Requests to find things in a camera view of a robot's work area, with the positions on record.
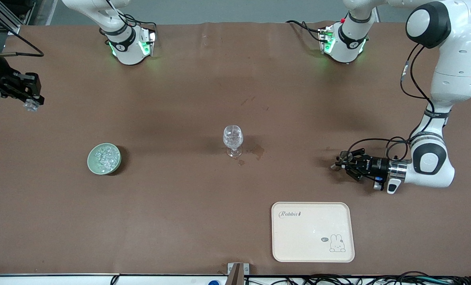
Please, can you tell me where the small shiny steel cup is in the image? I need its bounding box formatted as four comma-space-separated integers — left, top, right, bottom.
330, 150, 353, 171

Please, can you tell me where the pile of clear ice cubes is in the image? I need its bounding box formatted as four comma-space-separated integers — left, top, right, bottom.
93, 146, 118, 171

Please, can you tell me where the clear stemmed wine glass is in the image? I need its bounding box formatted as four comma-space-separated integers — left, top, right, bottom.
223, 125, 244, 158

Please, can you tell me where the beige rabbit print tray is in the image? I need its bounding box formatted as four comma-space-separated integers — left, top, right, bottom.
271, 202, 355, 263

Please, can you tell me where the pale green round bowl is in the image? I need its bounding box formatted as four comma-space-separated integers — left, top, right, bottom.
87, 143, 122, 175

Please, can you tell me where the grey metal edge clamp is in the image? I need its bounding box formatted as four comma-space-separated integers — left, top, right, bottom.
227, 263, 250, 285

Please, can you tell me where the brown table cover sheet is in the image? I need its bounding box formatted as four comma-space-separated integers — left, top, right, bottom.
0, 22, 471, 276

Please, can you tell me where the aluminium frame with black gear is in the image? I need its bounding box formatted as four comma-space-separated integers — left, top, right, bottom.
0, 0, 36, 35

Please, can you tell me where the bundle of black floor cables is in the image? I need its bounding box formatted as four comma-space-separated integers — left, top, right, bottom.
245, 271, 471, 285

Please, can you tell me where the black right base cable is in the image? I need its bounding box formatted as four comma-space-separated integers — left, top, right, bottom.
106, 0, 157, 40

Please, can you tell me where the black base cable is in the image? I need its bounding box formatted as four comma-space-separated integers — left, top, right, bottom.
286, 20, 324, 42
106, 0, 157, 40

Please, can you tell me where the green lit left base bracket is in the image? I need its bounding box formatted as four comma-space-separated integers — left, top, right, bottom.
318, 26, 336, 54

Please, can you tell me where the green lit base bracket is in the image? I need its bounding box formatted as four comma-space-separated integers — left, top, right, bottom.
318, 26, 336, 54
139, 30, 157, 57

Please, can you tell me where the green lit right base bracket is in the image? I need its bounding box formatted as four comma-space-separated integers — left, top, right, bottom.
139, 30, 157, 57

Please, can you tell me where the black left base cable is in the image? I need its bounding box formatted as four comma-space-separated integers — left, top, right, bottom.
286, 20, 324, 42

